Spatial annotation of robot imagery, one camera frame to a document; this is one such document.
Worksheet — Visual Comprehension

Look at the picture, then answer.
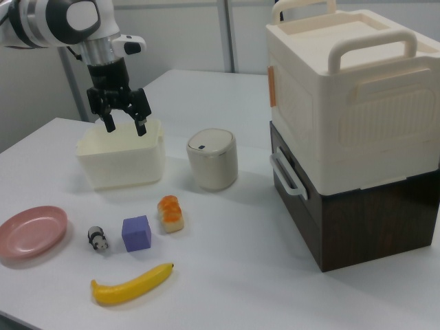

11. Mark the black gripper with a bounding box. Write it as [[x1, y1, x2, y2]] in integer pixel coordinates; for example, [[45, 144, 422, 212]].
[[85, 57, 153, 138]]

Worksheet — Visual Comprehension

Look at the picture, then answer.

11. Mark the purple cube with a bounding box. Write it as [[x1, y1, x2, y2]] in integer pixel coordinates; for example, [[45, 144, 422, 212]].
[[122, 214, 153, 253]]

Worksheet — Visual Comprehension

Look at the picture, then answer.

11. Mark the pink plate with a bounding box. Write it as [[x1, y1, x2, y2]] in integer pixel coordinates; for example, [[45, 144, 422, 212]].
[[0, 205, 69, 264]]

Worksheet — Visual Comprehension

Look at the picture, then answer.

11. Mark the white rectangular plastic bin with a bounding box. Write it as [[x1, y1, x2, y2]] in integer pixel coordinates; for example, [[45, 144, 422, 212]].
[[75, 118, 166, 192]]

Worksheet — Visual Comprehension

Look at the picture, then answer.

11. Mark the small cream lidded trash can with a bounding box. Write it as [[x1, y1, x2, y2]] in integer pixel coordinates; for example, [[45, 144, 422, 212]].
[[186, 128, 239, 193]]

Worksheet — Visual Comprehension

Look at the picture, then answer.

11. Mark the toy bread loaf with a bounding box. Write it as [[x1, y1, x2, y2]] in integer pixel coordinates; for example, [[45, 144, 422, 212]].
[[157, 195, 187, 235]]

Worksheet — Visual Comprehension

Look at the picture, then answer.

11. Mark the small panda figurine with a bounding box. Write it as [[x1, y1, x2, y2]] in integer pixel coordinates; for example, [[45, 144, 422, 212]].
[[87, 225, 111, 253]]

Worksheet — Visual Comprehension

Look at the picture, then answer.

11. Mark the yellow toy banana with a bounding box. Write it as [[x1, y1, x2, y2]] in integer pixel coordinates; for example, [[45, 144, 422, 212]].
[[90, 262, 175, 306]]

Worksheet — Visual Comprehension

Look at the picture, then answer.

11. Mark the grey metal frame post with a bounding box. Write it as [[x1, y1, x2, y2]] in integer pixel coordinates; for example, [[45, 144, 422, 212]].
[[219, 0, 239, 74]]

